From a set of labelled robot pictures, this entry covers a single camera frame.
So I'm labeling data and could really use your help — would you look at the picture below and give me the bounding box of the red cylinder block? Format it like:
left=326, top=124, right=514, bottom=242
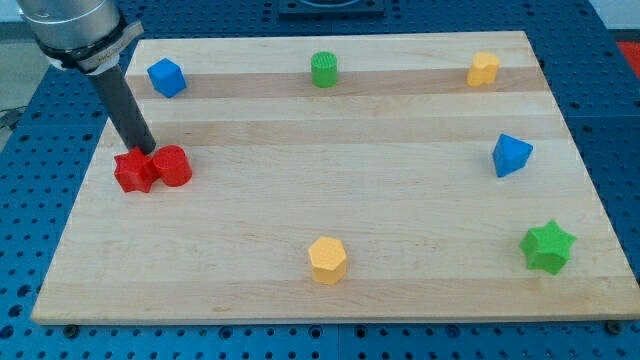
left=152, top=145, right=193, bottom=187

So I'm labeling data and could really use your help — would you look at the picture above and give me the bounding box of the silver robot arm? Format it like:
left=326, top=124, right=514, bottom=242
left=18, top=0, right=144, bottom=75

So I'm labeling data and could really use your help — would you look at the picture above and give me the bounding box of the yellow hexagon block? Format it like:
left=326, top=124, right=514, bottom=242
left=308, top=237, right=348, bottom=285

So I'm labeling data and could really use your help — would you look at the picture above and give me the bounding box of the light wooden board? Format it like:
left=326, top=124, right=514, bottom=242
left=32, top=31, right=639, bottom=325

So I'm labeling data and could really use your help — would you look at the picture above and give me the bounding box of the green cylinder block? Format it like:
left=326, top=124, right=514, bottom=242
left=310, top=51, right=338, bottom=88

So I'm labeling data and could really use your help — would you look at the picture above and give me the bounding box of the red star block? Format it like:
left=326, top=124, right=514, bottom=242
left=114, top=147, right=159, bottom=193

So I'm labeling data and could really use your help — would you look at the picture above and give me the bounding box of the blue cube block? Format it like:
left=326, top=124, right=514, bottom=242
left=147, top=58, right=187, bottom=98

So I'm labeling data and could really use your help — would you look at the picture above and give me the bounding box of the blue triangle block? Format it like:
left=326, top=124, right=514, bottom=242
left=492, top=134, right=534, bottom=178

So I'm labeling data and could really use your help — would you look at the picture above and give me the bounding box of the yellow heart block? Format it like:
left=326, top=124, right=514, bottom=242
left=466, top=51, right=501, bottom=87

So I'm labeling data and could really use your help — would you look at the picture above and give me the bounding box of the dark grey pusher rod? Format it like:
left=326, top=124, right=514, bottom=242
left=88, top=64, right=156, bottom=154

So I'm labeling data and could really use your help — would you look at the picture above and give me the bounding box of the green star block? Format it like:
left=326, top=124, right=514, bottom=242
left=519, top=220, right=577, bottom=275

